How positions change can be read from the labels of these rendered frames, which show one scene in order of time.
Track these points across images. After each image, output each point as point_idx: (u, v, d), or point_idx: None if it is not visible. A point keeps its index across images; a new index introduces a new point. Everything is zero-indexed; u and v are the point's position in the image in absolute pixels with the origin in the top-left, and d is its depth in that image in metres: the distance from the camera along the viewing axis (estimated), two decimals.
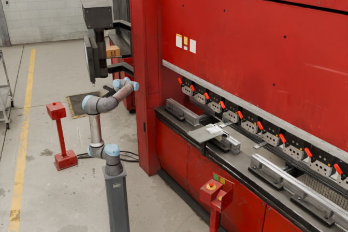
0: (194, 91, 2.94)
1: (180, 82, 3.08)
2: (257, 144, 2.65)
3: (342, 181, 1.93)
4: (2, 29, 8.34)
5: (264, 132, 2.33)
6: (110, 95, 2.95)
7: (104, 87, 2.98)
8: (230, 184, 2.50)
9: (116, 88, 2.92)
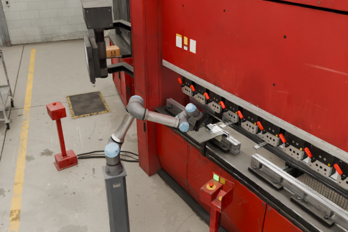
0: (194, 91, 2.94)
1: (180, 82, 3.08)
2: (257, 144, 2.65)
3: (342, 181, 1.93)
4: (2, 29, 8.34)
5: (264, 132, 2.33)
6: (205, 121, 2.73)
7: (198, 129, 2.75)
8: (230, 184, 2.50)
9: (200, 116, 2.67)
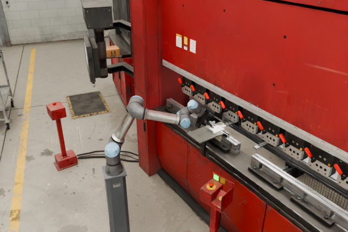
0: (194, 91, 2.94)
1: (180, 82, 3.08)
2: (257, 144, 2.65)
3: (342, 181, 1.93)
4: (2, 29, 8.34)
5: (264, 132, 2.33)
6: (207, 117, 2.71)
7: (199, 126, 2.72)
8: (230, 184, 2.50)
9: (202, 113, 2.65)
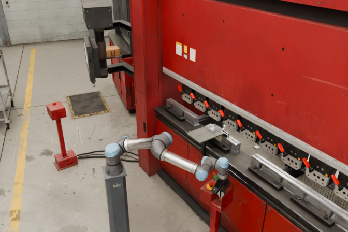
0: (194, 99, 2.97)
1: (180, 89, 3.12)
2: (257, 144, 2.65)
3: (339, 191, 1.97)
4: (2, 29, 8.34)
5: (263, 141, 2.36)
6: (227, 185, 2.42)
7: (217, 191, 2.38)
8: (230, 184, 2.50)
9: (227, 175, 2.37)
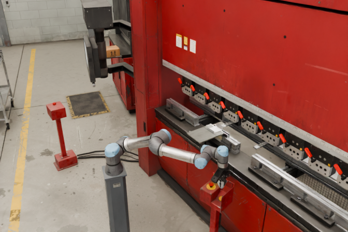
0: (194, 91, 2.94)
1: (180, 82, 3.08)
2: (257, 144, 2.65)
3: (342, 181, 1.93)
4: (2, 29, 8.34)
5: (264, 132, 2.33)
6: (227, 174, 2.37)
7: (217, 181, 2.32)
8: (230, 184, 2.50)
9: (227, 164, 2.31)
